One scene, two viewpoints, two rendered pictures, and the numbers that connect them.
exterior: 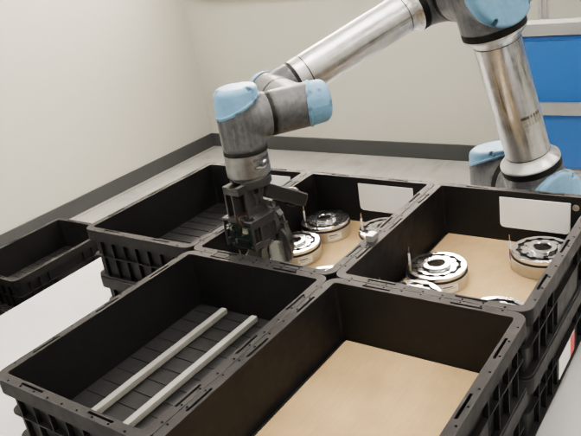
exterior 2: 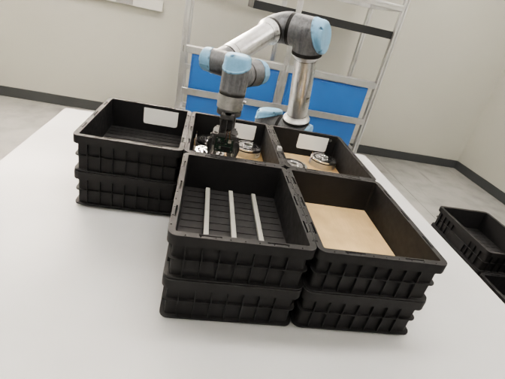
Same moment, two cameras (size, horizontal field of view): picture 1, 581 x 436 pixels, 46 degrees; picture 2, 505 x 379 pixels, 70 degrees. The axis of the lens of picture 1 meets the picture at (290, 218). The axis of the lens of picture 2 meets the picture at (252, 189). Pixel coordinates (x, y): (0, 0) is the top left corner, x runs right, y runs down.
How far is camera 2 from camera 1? 0.84 m
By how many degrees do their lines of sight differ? 45
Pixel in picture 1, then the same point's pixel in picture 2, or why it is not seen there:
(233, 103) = (246, 65)
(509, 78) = (309, 78)
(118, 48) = not seen: outside the picture
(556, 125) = (206, 103)
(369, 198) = not seen: hidden behind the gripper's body
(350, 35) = (255, 38)
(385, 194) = (240, 128)
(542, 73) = (203, 74)
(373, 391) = (324, 220)
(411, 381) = (332, 214)
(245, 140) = (243, 88)
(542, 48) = not seen: hidden behind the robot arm
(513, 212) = (303, 140)
